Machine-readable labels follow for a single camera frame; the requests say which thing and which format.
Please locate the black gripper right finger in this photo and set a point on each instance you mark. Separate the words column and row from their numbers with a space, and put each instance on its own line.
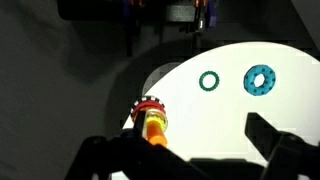
column 290, row 156

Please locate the orange stacking toy pole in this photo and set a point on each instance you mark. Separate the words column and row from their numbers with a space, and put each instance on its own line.
column 156, row 133

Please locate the blue orange bar clamp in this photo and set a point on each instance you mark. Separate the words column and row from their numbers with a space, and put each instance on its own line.
column 209, row 15

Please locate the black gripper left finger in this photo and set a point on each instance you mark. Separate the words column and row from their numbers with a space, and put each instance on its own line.
column 110, row 156

